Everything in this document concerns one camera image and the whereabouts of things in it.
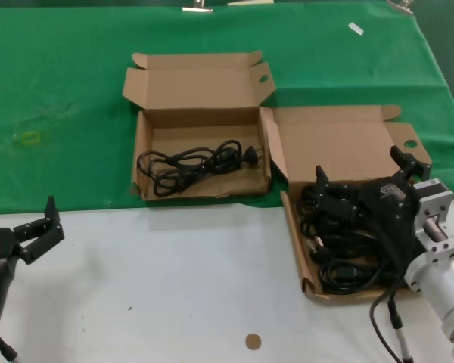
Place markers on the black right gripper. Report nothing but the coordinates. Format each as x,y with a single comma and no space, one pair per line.
393,211

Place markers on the open cardboard box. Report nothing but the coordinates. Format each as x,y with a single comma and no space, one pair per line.
336,151

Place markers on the open cardboard box torn edge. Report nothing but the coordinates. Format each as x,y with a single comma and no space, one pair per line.
196,83

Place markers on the green table cloth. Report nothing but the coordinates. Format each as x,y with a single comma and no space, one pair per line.
60,75

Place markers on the white tape piece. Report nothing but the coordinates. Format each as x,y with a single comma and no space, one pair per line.
356,28

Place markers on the silver metal clamp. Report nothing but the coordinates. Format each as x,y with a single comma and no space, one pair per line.
197,8
401,5

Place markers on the round brown cardboard disc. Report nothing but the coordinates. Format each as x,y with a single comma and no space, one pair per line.
253,342

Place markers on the beige flat strip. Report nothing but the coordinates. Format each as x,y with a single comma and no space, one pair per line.
249,2

